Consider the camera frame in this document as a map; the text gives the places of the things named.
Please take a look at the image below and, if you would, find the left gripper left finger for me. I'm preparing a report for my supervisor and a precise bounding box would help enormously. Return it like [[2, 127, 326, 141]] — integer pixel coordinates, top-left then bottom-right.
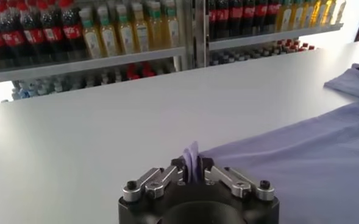
[[121, 158, 187, 203]]

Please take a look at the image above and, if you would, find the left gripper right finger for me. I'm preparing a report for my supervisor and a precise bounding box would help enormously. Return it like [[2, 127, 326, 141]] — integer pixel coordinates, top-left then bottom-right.
[[202, 156, 276, 202]]

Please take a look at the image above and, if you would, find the purple t-shirt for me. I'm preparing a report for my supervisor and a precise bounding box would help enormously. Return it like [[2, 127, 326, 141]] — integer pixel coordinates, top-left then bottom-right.
[[182, 62, 359, 224]]

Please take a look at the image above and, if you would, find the yellow juice bottle green cap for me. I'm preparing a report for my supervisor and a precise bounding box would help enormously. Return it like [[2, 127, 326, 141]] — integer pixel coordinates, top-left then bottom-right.
[[96, 5, 119, 57], [78, 7, 102, 58], [300, 0, 314, 29], [115, 3, 136, 55], [321, 0, 334, 27], [145, 1, 163, 51], [290, 0, 304, 30], [276, 0, 293, 31], [130, 2, 149, 53], [162, 0, 180, 49], [311, 0, 323, 28]]

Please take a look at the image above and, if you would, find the grey metal shelf unit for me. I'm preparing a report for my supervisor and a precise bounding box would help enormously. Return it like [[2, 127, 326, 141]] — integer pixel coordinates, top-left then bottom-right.
[[194, 0, 344, 68], [0, 0, 195, 103]]

